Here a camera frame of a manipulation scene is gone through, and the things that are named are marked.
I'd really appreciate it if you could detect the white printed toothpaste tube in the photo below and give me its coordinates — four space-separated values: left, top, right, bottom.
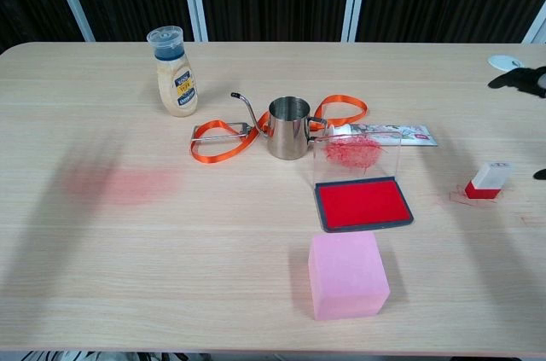
322 123 439 148

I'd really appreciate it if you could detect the steel gooseneck pitcher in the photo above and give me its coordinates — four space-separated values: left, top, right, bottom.
230 91 328 160

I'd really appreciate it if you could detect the orange lanyard strap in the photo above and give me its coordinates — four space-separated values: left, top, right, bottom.
189 94 369 165

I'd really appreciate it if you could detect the red ink pad clear lid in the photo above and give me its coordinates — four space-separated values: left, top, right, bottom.
307 129 414 234

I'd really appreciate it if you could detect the red white stamp block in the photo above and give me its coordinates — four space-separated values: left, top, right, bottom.
463 161 515 200

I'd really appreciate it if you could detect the pink foam cube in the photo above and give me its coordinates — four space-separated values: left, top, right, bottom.
307 230 392 322

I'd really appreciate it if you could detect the white round cable grommet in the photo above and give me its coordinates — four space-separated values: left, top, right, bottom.
487 54 525 73

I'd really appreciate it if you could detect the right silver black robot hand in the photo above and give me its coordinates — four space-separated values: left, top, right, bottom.
487 65 546 181

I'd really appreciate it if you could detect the beige sauce squeeze bottle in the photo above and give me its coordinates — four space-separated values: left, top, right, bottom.
146 26 200 118

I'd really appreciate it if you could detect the clear badge holder metal clip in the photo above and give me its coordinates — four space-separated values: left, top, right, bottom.
190 121 253 143

